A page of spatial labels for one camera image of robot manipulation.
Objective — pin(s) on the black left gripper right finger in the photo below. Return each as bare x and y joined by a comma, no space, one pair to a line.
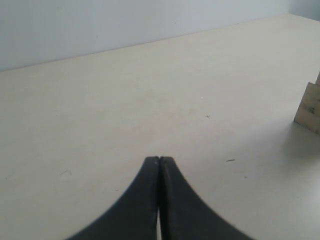
183,214

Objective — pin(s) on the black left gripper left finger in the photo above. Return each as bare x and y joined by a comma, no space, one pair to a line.
134,215

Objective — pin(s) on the largest wooden cube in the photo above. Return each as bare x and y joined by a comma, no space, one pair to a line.
308,112

